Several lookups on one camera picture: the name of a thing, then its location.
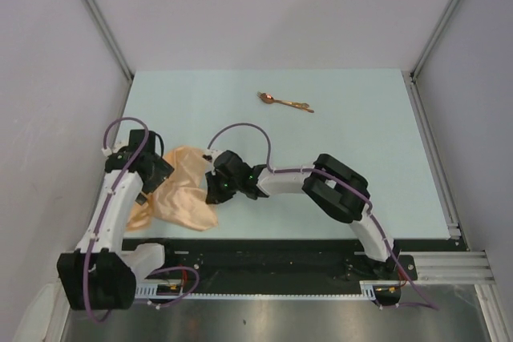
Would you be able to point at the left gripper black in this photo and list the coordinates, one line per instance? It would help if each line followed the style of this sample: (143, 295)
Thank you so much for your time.
(162, 171)

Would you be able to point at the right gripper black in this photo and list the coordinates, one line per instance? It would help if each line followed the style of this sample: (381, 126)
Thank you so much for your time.
(216, 195)

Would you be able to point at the peach satin napkin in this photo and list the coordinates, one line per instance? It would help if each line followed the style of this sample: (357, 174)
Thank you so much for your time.
(180, 199)

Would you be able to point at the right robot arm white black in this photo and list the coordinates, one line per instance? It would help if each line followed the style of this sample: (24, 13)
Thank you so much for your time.
(336, 189)

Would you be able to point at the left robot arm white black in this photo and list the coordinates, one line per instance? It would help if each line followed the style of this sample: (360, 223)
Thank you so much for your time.
(96, 275)

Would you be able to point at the copper spoon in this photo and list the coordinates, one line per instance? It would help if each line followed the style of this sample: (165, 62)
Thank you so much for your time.
(276, 99)

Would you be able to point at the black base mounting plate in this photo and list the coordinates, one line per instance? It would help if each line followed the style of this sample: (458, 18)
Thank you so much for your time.
(276, 267)

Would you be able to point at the aluminium frame post left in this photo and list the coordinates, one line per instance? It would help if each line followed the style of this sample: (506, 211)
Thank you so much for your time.
(106, 34)

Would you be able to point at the aluminium frame post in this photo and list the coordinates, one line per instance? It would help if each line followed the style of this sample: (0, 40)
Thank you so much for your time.
(439, 29)
(106, 34)

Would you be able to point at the aluminium cross rail front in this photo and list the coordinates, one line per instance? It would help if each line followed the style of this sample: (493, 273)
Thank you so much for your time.
(453, 267)

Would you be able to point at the aluminium frame rail right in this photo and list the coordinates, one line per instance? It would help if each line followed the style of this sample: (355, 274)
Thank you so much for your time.
(445, 195)

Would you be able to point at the aluminium frame post right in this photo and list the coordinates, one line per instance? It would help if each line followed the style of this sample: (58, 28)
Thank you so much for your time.
(439, 29)

